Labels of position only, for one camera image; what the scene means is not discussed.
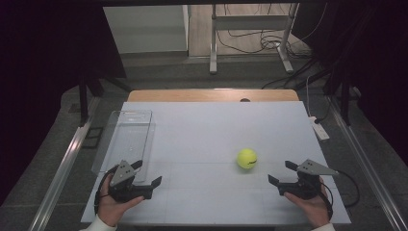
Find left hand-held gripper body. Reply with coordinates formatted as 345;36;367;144
108;160;153;203

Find black floor cables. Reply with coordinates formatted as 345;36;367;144
216;3;323;56

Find aluminium rail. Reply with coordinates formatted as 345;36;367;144
326;95;408;231
36;95;101;231

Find white power strip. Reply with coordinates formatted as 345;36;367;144
309;115;331;141

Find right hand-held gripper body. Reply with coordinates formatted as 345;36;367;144
278;159;340;200

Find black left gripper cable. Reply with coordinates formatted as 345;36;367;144
93;172;113;216

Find grey metal desk frame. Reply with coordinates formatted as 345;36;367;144
209;3;300;76

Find black stand legs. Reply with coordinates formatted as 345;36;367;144
322;76;354;127
78;72;133;127

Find white power strip cable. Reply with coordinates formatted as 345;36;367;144
304;74;314;118

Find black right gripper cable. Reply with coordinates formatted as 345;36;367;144
319;169;361;222

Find person's left hand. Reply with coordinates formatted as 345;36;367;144
96;174;145;227

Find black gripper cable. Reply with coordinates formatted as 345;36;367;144
93;172;113;216
319;169;361;222

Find person's right hand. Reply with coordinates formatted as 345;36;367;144
283;188;332;230

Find yellow tennis ball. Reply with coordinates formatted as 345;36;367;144
236;147;259;170

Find white cabinet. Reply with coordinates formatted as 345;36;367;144
102;4;191;55

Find dark curtain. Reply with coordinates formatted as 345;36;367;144
291;0;408;159
0;0;127;196

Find clear plastic container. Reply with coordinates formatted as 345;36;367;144
90;109;157;184

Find black square floor frame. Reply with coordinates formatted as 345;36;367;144
81;126;105;149

